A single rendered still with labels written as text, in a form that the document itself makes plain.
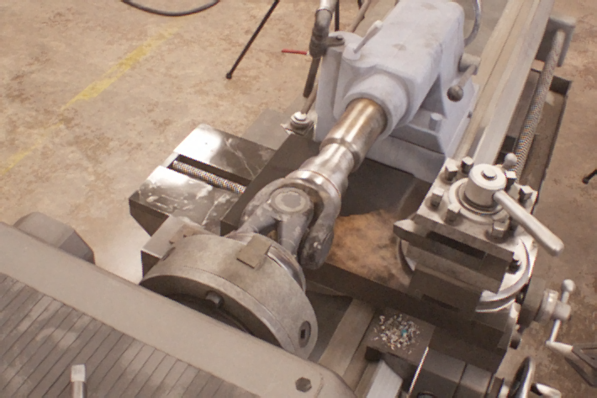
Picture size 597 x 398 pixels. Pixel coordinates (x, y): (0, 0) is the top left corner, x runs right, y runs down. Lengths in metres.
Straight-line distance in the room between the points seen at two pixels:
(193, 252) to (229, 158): 0.68
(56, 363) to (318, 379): 0.24
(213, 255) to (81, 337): 0.29
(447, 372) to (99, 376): 0.85
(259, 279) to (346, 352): 0.44
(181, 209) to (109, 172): 1.47
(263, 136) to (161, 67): 1.90
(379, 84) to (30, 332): 0.91
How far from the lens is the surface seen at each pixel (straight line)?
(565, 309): 1.50
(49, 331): 0.74
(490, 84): 2.16
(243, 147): 1.68
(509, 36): 2.44
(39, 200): 2.90
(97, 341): 0.73
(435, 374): 1.42
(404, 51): 1.54
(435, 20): 1.68
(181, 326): 0.74
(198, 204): 1.54
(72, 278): 0.79
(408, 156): 1.69
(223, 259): 0.96
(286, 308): 0.96
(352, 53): 1.47
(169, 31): 3.87
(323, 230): 1.14
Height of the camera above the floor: 1.92
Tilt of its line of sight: 41 degrees down
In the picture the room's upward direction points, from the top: 7 degrees clockwise
